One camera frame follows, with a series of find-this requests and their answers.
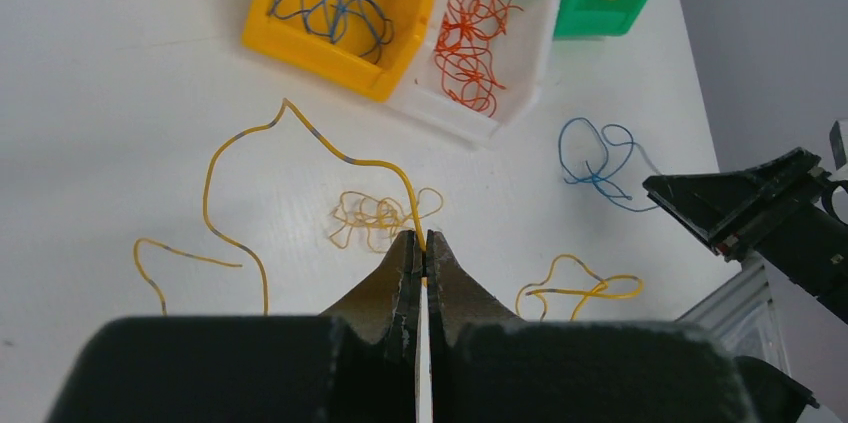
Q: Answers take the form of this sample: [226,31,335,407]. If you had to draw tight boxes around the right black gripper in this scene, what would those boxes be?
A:
[642,148,847,322]

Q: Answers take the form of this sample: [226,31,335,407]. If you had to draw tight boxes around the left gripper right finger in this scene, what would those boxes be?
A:
[424,231,756,422]

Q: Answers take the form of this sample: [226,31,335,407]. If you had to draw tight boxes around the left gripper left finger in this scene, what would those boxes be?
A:
[48,231,422,422]

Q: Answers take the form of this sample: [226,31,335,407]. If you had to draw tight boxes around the thin yellow wire tangle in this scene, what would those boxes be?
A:
[327,186,445,254]

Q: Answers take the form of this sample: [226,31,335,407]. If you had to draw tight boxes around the red wires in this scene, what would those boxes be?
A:
[433,0,525,119]

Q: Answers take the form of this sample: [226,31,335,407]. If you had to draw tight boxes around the white plastic bin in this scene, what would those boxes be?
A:
[388,0,561,144]

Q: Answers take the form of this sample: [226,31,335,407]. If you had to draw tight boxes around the orange plastic bin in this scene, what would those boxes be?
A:
[242,0,435,102]

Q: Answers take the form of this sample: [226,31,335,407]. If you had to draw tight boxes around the right aluminium frame post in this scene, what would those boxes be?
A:
[678,256,791,375]

